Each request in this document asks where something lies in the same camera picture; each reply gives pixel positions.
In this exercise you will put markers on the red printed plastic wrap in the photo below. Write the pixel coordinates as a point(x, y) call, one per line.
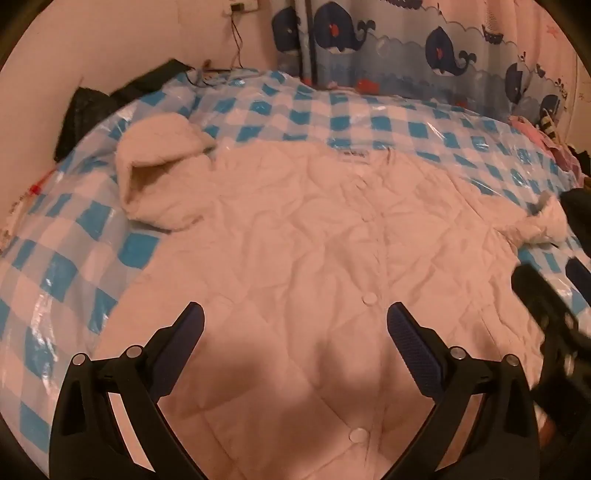
point(27, 198)

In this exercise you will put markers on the dark cloth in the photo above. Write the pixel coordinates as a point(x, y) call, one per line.
point(577, 212)

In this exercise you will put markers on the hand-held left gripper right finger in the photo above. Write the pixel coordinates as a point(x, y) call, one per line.
point(411, 341)

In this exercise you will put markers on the pink clothes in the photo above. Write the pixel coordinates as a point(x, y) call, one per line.
point(526, 129)

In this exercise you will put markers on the grey vertical pipe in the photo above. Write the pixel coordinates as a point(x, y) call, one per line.
point(307, 41)

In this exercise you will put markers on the blue white checkered bed sheet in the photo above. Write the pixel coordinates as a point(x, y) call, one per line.
point(286, 115)

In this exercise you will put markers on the yellow black striped cloth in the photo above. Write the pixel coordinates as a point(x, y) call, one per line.
point(549, 123)

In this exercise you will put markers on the whale print curtain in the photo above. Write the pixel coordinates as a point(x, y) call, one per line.
point(392, 55)

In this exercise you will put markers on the black bag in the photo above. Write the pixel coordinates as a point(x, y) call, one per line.
point(83, 115)

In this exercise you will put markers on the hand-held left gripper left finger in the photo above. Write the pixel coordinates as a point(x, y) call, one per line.
point(184, 341)

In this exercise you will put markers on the wall power socket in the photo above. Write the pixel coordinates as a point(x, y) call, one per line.
point(242, 5)

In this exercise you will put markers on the white quilted jacket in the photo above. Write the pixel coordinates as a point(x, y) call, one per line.
point(300, 230)

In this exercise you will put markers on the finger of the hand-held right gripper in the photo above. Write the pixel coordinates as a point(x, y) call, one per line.
point(540, 295)

